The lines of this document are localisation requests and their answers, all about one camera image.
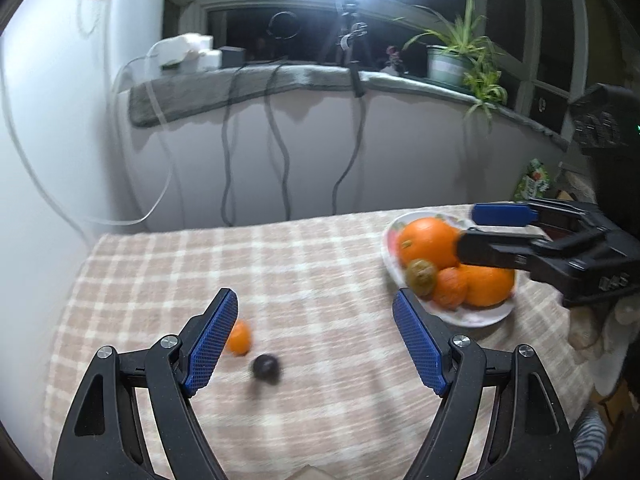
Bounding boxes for dark round fruit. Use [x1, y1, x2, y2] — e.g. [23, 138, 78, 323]
[250, 353, 282, 385]

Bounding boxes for white chargers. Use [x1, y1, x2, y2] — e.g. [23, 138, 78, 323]
[159, 32, 223, 72]

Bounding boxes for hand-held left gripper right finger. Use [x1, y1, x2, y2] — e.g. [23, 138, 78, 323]
[392, 287, 572, 480]

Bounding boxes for white cable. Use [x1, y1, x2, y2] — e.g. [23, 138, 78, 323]
[82, 42, 176, 226]

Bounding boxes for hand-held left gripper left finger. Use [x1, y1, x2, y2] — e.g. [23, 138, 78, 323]
[52, 287, 239, 480]

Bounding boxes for green brown fruit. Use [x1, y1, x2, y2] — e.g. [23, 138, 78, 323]
[405, 258, 438, 297]

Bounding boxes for small mandarin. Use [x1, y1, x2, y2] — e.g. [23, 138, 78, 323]
[224, 320, 252, 357]

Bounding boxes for potted spider plant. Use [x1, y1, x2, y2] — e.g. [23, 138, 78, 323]
[395, 0, 508, 126]

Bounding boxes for striped cloth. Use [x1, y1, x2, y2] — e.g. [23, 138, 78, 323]
[572, 407, 608, 480]

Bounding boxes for green snack packet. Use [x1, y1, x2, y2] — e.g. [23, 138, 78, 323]
[514, 158, 551, 201]

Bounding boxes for medium mandarin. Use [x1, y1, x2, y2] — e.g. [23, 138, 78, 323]
[432, 266, 470, 310]

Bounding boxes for window frame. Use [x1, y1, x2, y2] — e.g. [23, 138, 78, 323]
[165, 0, 601, 136]

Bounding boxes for large smooth orange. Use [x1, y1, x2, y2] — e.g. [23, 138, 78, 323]
[460, 262, 516, 308]

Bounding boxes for large spotted orange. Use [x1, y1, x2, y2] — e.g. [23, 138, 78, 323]
[397, 216, 463, 271]

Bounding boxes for beige fuzzy cloth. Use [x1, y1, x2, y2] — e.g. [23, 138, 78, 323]
[567, 300, 640, 396]

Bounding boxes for brown cardboard box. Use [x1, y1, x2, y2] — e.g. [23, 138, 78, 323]
[592, 380, 636, 426]

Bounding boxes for beige checkered tablecloth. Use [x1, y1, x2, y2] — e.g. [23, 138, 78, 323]
[42, 204, 601, 480]

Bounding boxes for floral white plate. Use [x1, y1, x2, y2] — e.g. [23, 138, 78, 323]
[382, 211, 516, 328]

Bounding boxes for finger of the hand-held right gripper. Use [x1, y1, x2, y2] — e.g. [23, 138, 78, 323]
[472, 199, 613, 233]
[456, 227, 608, 286]

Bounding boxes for black cable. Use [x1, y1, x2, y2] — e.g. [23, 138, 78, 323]
[330, 94, 363, 217]
[265, 65, 293, 223]
[220, 65, 246, 228]

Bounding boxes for grey windowsill mat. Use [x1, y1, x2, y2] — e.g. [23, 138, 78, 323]
[127, 62, 571, 148]

